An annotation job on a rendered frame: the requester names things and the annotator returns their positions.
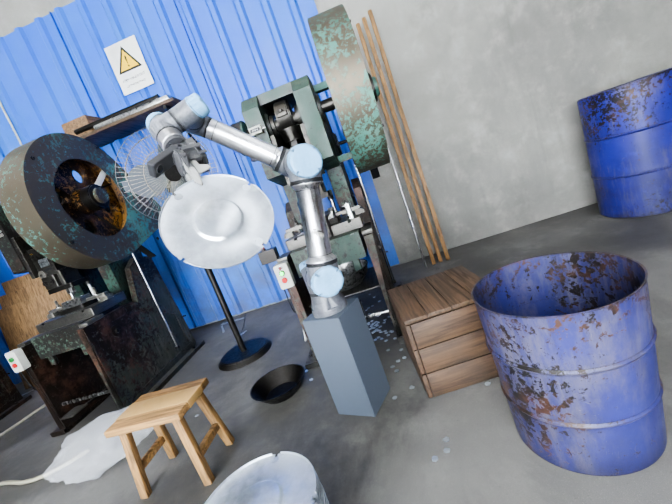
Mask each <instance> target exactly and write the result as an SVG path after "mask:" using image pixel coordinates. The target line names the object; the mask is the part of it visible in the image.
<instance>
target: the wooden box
mask: <svg viewBox="0 0 672 504"><path fill-rule="evenodd" d="M480 279H481V278H480V277H479V276H477V275H476V274H474V273H472V272H471V271H469V270H468V269H466V268H465V267H463V266H462V265H460V266H457V267H454V268H451V269H448V270H445V271H443V272H440V273H437V274H434V275H431V276H428V277H425V279H424V278H422V279H419V280H416V281H413V282H410V283H407V284H404V285H401V286H399V287H396V288H393V289H390V290H388V293H389V297H390V300H391V303H392V306H393V309H394V312H395V314H396V318H397V321H398V324H399V326H400V329H401V332H402V335H403V338H404V341H405V344H406V347H407V350H408V353H409V355H410V357H411V359H412V362H413V364H414V366H415V368H416V370H417V373H418V375H419V377H420V379H421V381H422V384H423V386H424V388H425V390H426V392H427V395H428V397H429V398H432V397H433V396H434V397H437V396H440V395H443V394H446V393H449V392H452V391H455V390H458V389H461V388H464V387H468V386H471V385H474V384H477V383H480V382H483V381H486V380H489V379H492V378H495V377H499V374H498V371H497V368H496V365H495V362H494V359H493V356H492V353H491V351H490V350H489V349H488V347H487V345H486V340H485V338H486V335H485V332H484V329H483V326H482V323H481V320H480V317H479V314H478V311H477V308H476V305H475V303H474V301H473V300H472V297H471V291H472V288H473V286H474V285H475V284H476V282H477V281H479V280H480ZM418 351H419V352H418ZM419 354H420V355H419ZM420 357H421V358H420ZM421 360H422V361H421ZM422 363H423V364H422ZM423 366H424V367H423ZM424 369H425V370H424ZM425 372H426V374H425ZM426 375H427V376H426ZM427 378H428V379H427ZM428 381H429V382H428ZM429 384H430V385H429ZM430 387H431V388H430ZM431 390H432V391H431ZM432 393H433V394H432Z"/></svg>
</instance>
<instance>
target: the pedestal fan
mask: <svg viewBox="0 0 672 504"><path fill-rule="evenodd" d="M145 128H146V130H147V127H145ZM145 128H142V129H145ZM142 129H140V130H141V131H142ZM140 130H138V131H140ZM138 131H136V132H135V133H137V132H138ZM142 132H143V131H142ZM143 133H144V132H143ZM133 134H134V133H133ZM133 134H132V135H130V136H133ZM137 135H138V136H140V135H139V134H138V133H137ZM130 136H129V137H130ZM148 136H149V137H152V136H151V134H150V135H149V134H148ZM148 136H146V137H145V136H144V138H142V137H141V136H140V137H141V138H142V139H141V138H140V137H139V138H140V139H141V140H138V139H137V140H138V142H137V143H135V145H134V146H133V147H132V146H131V147H132V148H131V147H130V146H129V147H130V148H131V150H132V149H133V148H134V147H135V146H136V145H137V144H138V143H139V142H141V141H142V140H144V139H146V138H148ZM129 137H128V138H129ZM128 138H127V139H128ZM133 138H134V136H133ZM152 138H153V137H152ZM127 139H126V140H127ZM134 139H135V138H134ZM148 139H149V138H148ZM126 140H125V141H126ZM128 140H129V141H130V139H128ZM135 140H136V139H135ZM125 141H124V143H125ZM144 141H145V140H144ZM130 142H131V141H130ZM132 142H133V141H132ZM132 142H131V143H132ZM142 142H143V141H142ZM145 142H146V141H145ZM147 142H148V141H147ZM147 142H146V143H147ZM124 143H123V144H124ZM133 143H134V142H133ZM133 143H132V144H133ZM123 144H122V145H123ZM125 144H126V145H127V143H125ZM147 144H148V145H149V143H147ZM122 145H121V147H122ZM149 146H150V145H149ZM121 147H120V149H121ZM150 147H151V146H150ZM122 148H124V147H122ZM120 149H119V151H118V153H119V152H120ZM131 150H129V151H130V152H131ZM156 150H157V151H158V153H156V154H157V155H158V154H159V153H161V152H162V151H163V149H162V148H161V147H160V145H159V144H158V145H157V149H155V150H154V151H155V152H157V151H156ZM129 151H128V152H129ZM154 151H153V152H150V154H148V152H147V151H146V152H147V154H148V156H147V155H145V154H144V153H143V152H142V151H141V153H143V154H144V155H145V156H146V159H145V160H143V161H144V162H143V163H142V165H138V164H137V166H135V167H134V166H132V167H134V168H132V169H131V170H130V169H128V170H130V172H129V173H128V176H127V174H126V173H125V177H116V180H117V178H127V179H126V180H125V181H121V182H120V183H122V185H123V187H122V188H124V190H125V192H126V193H128V192H133V193H134V194H133V193H132V195H134V197H135V196H136V195H135V194H137V195H139V196H142V197H143V198H142V199H144V198H145V197H146V198H149V199H150V198H152V199H153V198H154V197H158V196H160V197H162V196H161V195H162V193H163V192H166V193H167V191H168V193H167V194H168V197H169V196H171V193H172V195H173V196H175V195H176V194H175V193H174V192H175V191H176V189H177V188H178V187H180V186H181V185H183V184H184V183H186V181H185V180H184V178H183V177H182V176H181V175H180V173H179V172H178V170H177V167H176V165H174V166H172V167H171V168H170V169H168V170H167V171H166V172H164V173H163V174H161V175H160V176H159V177H157V178H154V177H152V176H150V175H149V172H148V168H147V164H146V165H145V162H146V163H147V161H148V160H147V158H148V157H149V156H150V155H151V154H152V153H154ZM130 152H129V154H130ZM118 153H117V157H119V156H118ZM120 153H121V152H120ZM129 154H127V155H128V156H127V155H126V156H127V158H125V159H126V162H125V167H122V168H123V169H125V171H126V165H127V164H129V163H127V161H128V157H129ZM154 154H155V153H154ZM151 156H152V155H151ZM151 156H150V157H151ZM117 157H116V160H117ZM150 157H149V158H150ZM152 157H154V156H152ZM152 157H151V159H152ZM119 158H120V157H119ZM125 159H124V160H125ZM146 160H147V161H146ZM143 164H144V165H143ZM166 188H167V189H166ZM165 189H166V191H164V190H165ZM125 192H124V193H125ZM169 193H170V194H169ZM160 194H161V195H160ZM139 196H138V197H139ZM138 197H137V196H136V197H135V199H137V198H138ZM160 197H158V198H160ZM163 198H165V197H164V195H163ZM163 198H160V199H162V200H161V201H163V200H165V201H166V199H167V198H165V199H163ZM138 199H139V198H138ZM138 199H137V200H138ZM142 199H141V200H142ZM149 199H148V200H149ZM154 199H155V198H154ZM154 199H153V200H154ZM160 199H159V200H160ZM139 200H140V199H139ZM139 200H138V201H139ZM141 200H140V201H141ZM148 200H146V201H145V202H144V203H143V202H142V201H141V202H140V201H139V202H140V203H142V204H143V205H144V204H145V203H146V202H147V201H148ZM139 202H138V203H139ZM138 203H137V204H138ZM143 205H142V206H143ZM142 206H141V207H142ZM144 206H146V209H147V208H149V209H151V210H150V212H151V211H152V210H153V211H156V212H159V214H160V211H157V210H154V209H153V208H151V207H149V206H148V207H147V205H146V204H145V205H144ZM141 207H140V208H141ZM140 208H139V209H140ZM139 209H138V211H139ZM139 212H140V211H139ZM150 212H149V214H150ZM140 213H142V212H140ZM143 213H144V212H143ZM143 213H142V214H143ZM149 214H148V215H149ZM204 269H205V271H206V274H207V276H208V278H209V280H210V283H211V285H212V287H213V289H214V292H215V294H216V296H217V298H218V301H219V303H220V305H221V308H222V310H223V312H224V314H225V317H226V319H227V321H228V323H229V326H230V328H231V330H232V332H233V335H234V337H235V339H236V342H237V344H238V345H237V346H235V347H234V348H232V349H231V350H229V351H228V352H227V353H226V354H225V355H224V356H223V357H222V358H221V360H220V363H219V366H218V367H219V369H220V370H221V371H233V370H237V369H240V368H242V367H245V366H247V365H249V364H251V363H253V362H255V361H256V360H258V359H259V358H261V357H262V356H263V355H264V354H266V353H267V352H268V350H269V349H270V348H271V345H272V342H271V341H270V340H268V339H266V338H254V339H251V340H248V341H245V342H243V340H242V337H241V335H240V334H241V332H242V330H243V327H244V323H243V327H242V330H241V332H240V333H239V330H238V328H237V326H236V324H235V321H234V319H233V317H232V314H231V312H230V310H229V307H228V305H227V303H226V301H225V298H224V296H223V294H222V291H221V289H220V287H219V285H218V282H217V280H216V278H215V275H214V273H213V271H212V269H206V268H204Z"/></svg>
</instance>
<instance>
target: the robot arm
mask: <svg viewBox="0 0 672 504"><path fill-rule="evenodd" d="M209 113H210V110H209V108H208V106H207V105H206V103H205V102H204V101H203V99H202V98H201V97H200V96H199V95H198V94H197V93H193V94H191V95H190V96H188V97H185V99H183V100H182V101H181V102H179V103H178V104H176V105H175V106H174V107H172V108H171V109H169V110H168V111H166V112H165V113H162V112H153V113H151V114H150V115H149V116H148V117H147V119H146V127H147V129H148V130H149V133H150V134H151V136H152V137H153V138H154V139H155V140H156V141H157V143H158V144H159V145H160V147H161V148H162V149H163V151H162V152H161V153H159V154H158V155H157V156H155V157H154V158H152V159H151V160H149V161H148V162H147V168H148V172H149V175H150V176H152V177H154V178H157V177H159V176H160V175H161V174H163V173H164V172H166V171H167V170H168V169H170V168H171V167H172V166H174V165H176V167H177V170H178V172H179V173H180V175H181V176H182V177H183V178H184V180H185V181H186V182H188V181H190V180H192V179H193V180H194V182H195V183H197V184H199V185H203V182H202V180H201V178H200V177H202V176H201V175H200V174H203V173H205V172H209V171H210V170H209V169H210V166H209V162H208V158H207V154H206V153H205V152H207V150H206V149H205V148H204V147H203V146H202V145H201V143H200V142H198V143H196V142H195V141H194V140H193V138H192V137H191V138H187V139H186V138H185V137H184V136H183V134H182V133H183V132H185V131H186V130H187V131H188V132H189V133H191V134H193V135H199V136H201V137H203V138H206V139H208V140H211V141H213V142H215V143H218V144H220V145H222V146H224V147H227V148H229V149H231V150H234V151H236V152H238V153H241V154H243V155H245V156H248V157H250V158H252V159H255V160H257V161H259V162H262V163H264V164H266V165H269V166H271V167H272V169H273V171H276V172H278V173H280V174H282V175H284V176H286V177H288V178H289V181H290V186H291V188H293V189H294V190H295V191H296V194H297V199H298V204H299V210H300V215H301V220H302V225H303V231H304V236H305V241H306V246H307V251H308V259H307V260H305V261H303V262H301V263H300V264H299V268H300V272H301V273H302V276H303V278H304V281H305V284H306V286H307V289H308V291H309V294H310V297H311V308H312V314H313V316H314V317H315V318H325V317H329V316H332V315H334V314H337V313H339V312H340V311H342V310H343V309H345V308H346V306H347V305H348V303H347V300H346V298H345V297H344V296H343V294H342V293H341V291H340V290H341V289H342V287H343V283H344V278H343V275H342V272H341V271H340V270H339V267H338V261H337V256H335V255H334V254H333V253H332V252H331V246H330V240H329V235H328V229H327V224H326V218H325V213H324V207H323V202H322V196H321V190H320V186H321V184H322V183H323V177H322V171H321V169H322V165H323V159H322V155H321V153H320V152H319V150H318V149H317V148H316V147H314V146H313V145H310V144H305V143H303V144H299V145H296V146H294V147H293V148H291V149H287V148H285V147H283V146H282V147H279V148H278V147H276V146H274V145H272V144H269V143H267V142H265V141H263V140H260V139H258V138H256V137H254V136H251V135H249V134H247V133H245V132H242V131H240V130H238V129H236V128H233V127H231V126H229V125H227V124H224V123H222V122H220V121H218V120H215V119H213V118H211V117H209V116H207V115H208V114H209ZM200 146H201V147H202V148H203V149H204V150H202V148H201V147H200Z"/></svg>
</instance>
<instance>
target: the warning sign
mask: <svg viewBox="0 0 672 504"><path fill-rule="evenodd" d="M104 50H105V53H106V55H107V57H108V60H109V62H110V64H111V66H112V69H113V71H114V73H115V75H116V78H117V80H118V82H119V84H120V87H121V89H122V91H123V93H124V96H126V95H129V94H131V93H133V92H135V91H138V90H140V89H142V88H145V87H147V86H149V85H151V84H154V81H153V78H152V76H151V74H150V71H149V69H148V67H147V64H146V62H145V60H144V57H143V55H142V52H141V50H140V48H139V45H138V43H137V41H136V38H135V36H134V35H132V36H130V37H128V38H126V39H124V40H122V41H119V42H117V43H115V44H113V45H111V46H109V47H107V48H104Z"/></svg>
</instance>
